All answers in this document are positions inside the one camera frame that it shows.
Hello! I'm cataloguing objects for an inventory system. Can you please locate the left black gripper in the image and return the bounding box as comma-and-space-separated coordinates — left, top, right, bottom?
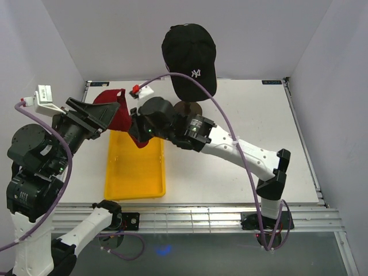
48, 96, 120, 174

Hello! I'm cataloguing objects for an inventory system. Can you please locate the dark red baseball cap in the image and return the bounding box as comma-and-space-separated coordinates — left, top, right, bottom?
93, 89, 148, 148

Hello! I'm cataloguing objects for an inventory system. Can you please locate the yellow plastic tray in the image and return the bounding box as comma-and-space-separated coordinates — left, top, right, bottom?
104, 131, 166, 201

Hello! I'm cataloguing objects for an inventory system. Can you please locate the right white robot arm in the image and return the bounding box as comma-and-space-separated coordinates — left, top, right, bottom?
128, 97, 291, 228

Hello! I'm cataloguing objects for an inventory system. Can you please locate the black cap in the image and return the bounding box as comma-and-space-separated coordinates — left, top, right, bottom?
162, 24, 217, 96

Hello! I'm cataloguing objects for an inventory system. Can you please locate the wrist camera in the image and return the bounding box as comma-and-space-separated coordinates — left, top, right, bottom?
21, 85, 65, 117
129, 85, 154, 99

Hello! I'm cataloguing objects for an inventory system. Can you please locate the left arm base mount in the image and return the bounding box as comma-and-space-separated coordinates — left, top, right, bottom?
116, 212, 140, 231

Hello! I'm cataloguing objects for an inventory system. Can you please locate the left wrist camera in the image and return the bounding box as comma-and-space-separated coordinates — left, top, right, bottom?
21, 85, 65, 117

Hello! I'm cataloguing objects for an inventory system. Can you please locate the dark wooden round stand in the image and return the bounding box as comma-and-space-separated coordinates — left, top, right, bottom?
174, 101, 202, 117

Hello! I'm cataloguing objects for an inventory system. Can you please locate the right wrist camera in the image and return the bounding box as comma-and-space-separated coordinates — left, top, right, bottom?
129, 85, 154, 99

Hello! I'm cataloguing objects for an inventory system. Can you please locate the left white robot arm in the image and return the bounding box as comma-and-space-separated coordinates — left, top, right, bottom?
6, 97, 122, 275

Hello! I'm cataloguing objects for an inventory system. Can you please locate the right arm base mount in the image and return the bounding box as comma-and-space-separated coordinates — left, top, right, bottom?
240, 210, 294, 231

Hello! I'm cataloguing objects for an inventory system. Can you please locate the aluminium frame rail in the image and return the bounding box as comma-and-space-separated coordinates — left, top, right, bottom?
27, 201, 360, 276

